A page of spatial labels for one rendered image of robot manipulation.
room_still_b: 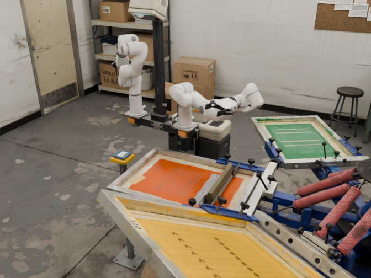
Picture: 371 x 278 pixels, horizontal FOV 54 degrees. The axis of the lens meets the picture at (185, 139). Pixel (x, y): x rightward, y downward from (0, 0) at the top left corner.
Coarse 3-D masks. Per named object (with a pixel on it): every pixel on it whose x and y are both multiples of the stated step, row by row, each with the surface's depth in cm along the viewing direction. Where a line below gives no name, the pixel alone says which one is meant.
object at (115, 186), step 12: (144, 156) 252; (168, 156) 259; (180, 156) 254; (192, 156) 252; (132, 168) 237; (120, 180) 224; (252, 180) 224; (120, 192) 214; (132, 192) 213; (252, 192) 219; (180, 204) 203
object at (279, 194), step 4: (276, 192) 204; (280, 192) 204; (276, 196) 201; (280, 196) 201; (284, 196) 201; (288, 196) 201; (292, 196) 201; (268, 200) 204; (272, 200) 203; (280, 200) 200; (284, 200) 199; (288, 200) 198; (292, 200) 198; (280, 204) 201; (284, 204) 200; (288, 204) 199; (292, 204) 198
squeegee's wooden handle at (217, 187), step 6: (228, 168) 224; (222, 174) 218; (228, 174) 223; (216, 180) 212; (222, 180) 214; (216, 186) 206; (222, 186) 217; (210, 192) 201; (216, 192) 207; (210, 198) 202
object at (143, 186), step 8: (144, 176) 235; (152, 176) 235; (136, 184) 227; (144, 184) 227; (152, 184) 227; (144, 192) 219; (152, 192) 219; (160, 192) 219; (192, 192) 219; (176, 200) 212; (184, 200) 212
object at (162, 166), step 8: (160, 160) 254; (152, 168) 244; (160, 168) 244; (168, 168) 244; (184, 168) 244; (192, 168) 244; (200, 168) 244; (160, 176) 235; (208, 176) 235; (200, 184) 227; (232, 184) 227; (240, 184) 227; (224, 192) 219; (232, 192) 219
